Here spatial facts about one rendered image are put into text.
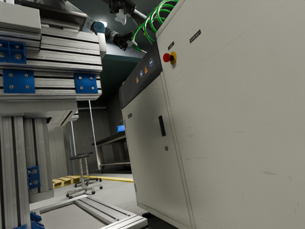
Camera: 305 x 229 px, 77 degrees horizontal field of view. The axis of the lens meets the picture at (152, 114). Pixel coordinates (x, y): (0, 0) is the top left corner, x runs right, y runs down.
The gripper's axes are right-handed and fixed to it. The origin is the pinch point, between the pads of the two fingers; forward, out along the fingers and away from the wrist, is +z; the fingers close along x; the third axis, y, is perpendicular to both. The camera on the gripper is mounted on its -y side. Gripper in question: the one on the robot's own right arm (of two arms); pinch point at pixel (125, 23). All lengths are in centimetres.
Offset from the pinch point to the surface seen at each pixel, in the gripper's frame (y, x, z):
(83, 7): -9, -167, -151
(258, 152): -2, 63, 83
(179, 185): -3, 21, 95
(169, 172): -3, 14, 90
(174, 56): -2, 38, 43
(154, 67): -2.7, 19.4, 38.9
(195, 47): -3, 50, 46
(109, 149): -127, -671, 54
